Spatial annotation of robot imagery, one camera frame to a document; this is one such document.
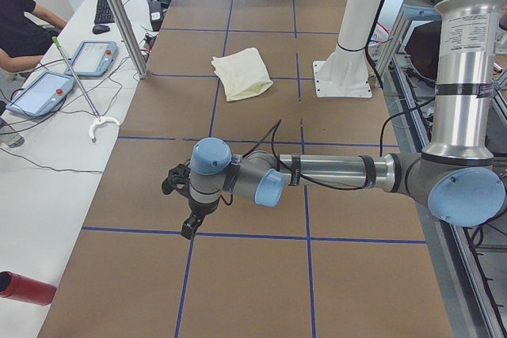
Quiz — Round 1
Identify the black computer mouse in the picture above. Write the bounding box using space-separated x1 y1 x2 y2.
92 25 110 35

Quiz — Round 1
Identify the teach pendant tablet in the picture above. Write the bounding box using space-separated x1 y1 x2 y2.
6 71 76 116
70 40 118 78

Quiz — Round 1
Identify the far teach pendant tablet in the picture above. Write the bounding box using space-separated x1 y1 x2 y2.
70 40 118 78

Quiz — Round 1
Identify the person in dark shirt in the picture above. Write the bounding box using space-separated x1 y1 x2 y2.
1 0 67 73

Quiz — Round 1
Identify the black power adapter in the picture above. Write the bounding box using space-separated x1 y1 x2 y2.
148 0 164 32

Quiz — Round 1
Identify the cream long-sleeve cat shirt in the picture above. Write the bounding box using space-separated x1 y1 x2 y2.
211 47 273 102

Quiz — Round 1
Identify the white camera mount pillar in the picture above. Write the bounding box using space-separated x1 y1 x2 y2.
313 0 382 98

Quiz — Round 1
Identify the reacher grabber stick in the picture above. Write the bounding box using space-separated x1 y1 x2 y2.
51 36 120 143

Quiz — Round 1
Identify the near teach pendant tablet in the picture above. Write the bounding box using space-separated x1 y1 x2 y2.
6 71 76 116

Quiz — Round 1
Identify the black keyboard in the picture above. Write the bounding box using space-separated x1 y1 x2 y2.
94 0 115 25

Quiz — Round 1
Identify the aluminium frame post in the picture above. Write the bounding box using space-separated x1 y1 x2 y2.
107 0 148 79

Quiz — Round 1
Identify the red cylinder bottle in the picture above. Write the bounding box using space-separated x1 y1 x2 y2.
1 271 56 306

